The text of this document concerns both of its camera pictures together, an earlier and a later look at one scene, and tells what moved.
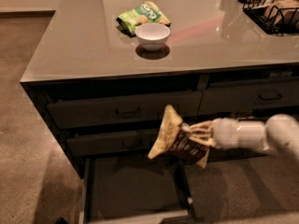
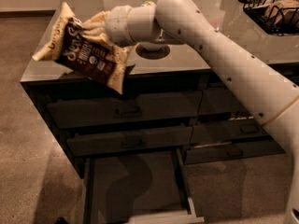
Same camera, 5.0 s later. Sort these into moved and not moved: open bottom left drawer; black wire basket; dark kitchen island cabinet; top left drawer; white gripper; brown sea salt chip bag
Moved: brown sea salt chip bag; white gripper
Not moved: black wire basket; open bottom left drawer; top left drawer; dark kitchen island cabinet
